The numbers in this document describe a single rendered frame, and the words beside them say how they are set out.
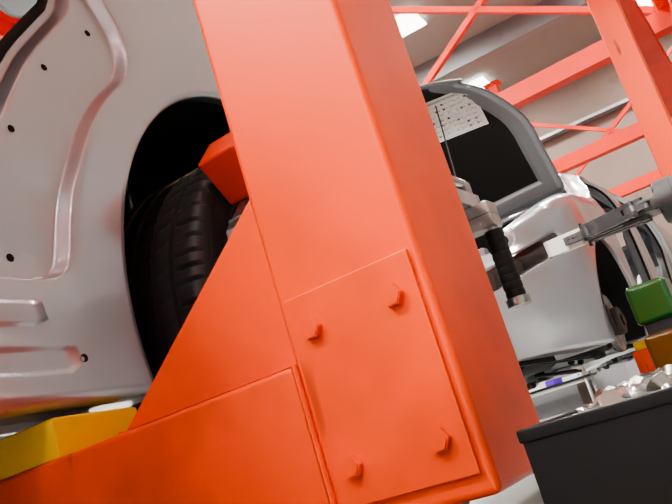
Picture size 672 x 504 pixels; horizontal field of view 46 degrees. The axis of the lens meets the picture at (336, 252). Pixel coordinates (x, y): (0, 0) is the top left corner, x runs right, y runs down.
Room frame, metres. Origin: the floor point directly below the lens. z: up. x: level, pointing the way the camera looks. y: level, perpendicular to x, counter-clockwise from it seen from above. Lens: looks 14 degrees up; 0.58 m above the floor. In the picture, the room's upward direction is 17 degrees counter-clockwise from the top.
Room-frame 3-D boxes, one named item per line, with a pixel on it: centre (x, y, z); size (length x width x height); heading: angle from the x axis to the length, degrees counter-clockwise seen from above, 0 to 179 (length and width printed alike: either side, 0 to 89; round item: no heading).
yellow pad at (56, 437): (1.03, 0.41, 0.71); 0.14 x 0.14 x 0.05; 62
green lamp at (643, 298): (0.80, -0.29, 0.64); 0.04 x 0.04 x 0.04; 62
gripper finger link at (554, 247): (1.36, -0.39, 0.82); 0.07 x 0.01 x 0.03; 63
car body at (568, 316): (6.09, -1.34, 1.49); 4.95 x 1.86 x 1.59; 152
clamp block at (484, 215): (1.44, -0.26, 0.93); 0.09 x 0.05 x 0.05; 62
